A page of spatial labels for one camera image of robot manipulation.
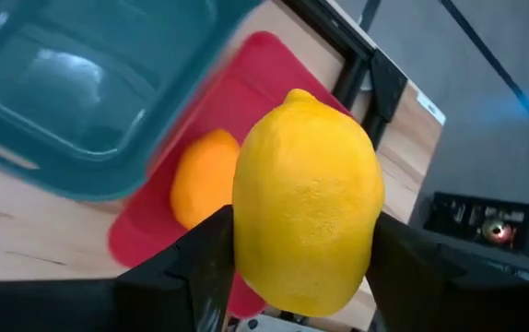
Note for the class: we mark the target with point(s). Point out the yellow lemon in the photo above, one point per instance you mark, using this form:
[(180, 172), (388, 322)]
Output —
[(306, 203)]

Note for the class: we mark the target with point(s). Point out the black equipment box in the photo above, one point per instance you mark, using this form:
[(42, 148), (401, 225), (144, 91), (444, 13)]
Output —
[(476, 221)]

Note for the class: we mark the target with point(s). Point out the orange fruit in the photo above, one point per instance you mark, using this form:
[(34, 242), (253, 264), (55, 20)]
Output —
[(204, 180)]

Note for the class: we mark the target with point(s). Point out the black aluminium table frame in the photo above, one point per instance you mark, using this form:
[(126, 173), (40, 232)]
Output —
[(375, 78)]

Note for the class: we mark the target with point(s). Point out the teal plastic bin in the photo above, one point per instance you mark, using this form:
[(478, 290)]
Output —
[(85, 92)]

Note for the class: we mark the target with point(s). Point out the red plastic bin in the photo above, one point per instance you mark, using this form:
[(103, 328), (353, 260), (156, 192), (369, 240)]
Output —
[(246, 92)]

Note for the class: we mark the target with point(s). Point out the white table corner label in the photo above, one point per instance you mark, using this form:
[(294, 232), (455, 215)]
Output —
[(430, 108)]

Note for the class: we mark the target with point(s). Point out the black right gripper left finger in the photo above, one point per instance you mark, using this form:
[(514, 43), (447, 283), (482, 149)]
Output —
[(191, 276)]

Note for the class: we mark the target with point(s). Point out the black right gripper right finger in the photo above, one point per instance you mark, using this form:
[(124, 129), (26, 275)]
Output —
[(407, 276)]

